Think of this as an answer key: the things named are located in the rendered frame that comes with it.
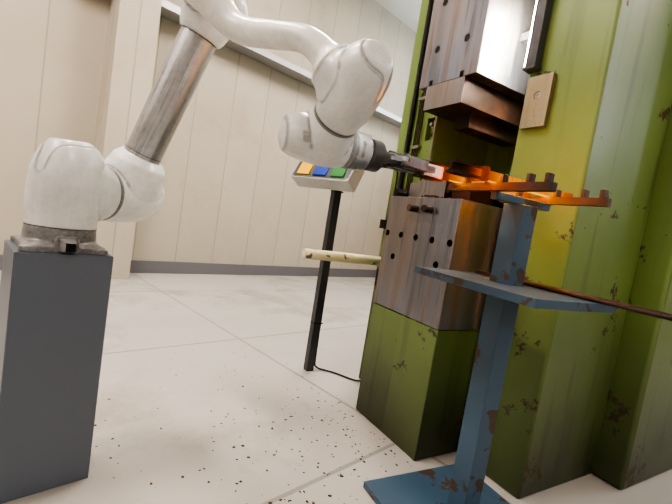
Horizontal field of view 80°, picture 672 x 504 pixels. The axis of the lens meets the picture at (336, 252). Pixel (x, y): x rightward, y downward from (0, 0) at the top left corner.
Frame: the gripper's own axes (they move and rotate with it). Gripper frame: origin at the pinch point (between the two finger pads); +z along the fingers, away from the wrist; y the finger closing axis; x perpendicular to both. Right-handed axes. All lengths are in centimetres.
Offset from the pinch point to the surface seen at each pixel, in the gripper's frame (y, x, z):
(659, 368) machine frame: 19, -50, 101
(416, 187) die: -45, 1, 33
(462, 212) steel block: -14.9, -7.4, 29.2
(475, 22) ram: -29, 60, 33
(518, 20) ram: -25, 65, 50
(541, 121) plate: -5, 25, 46
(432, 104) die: -44, 34, 33
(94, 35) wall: -317, 100, -102
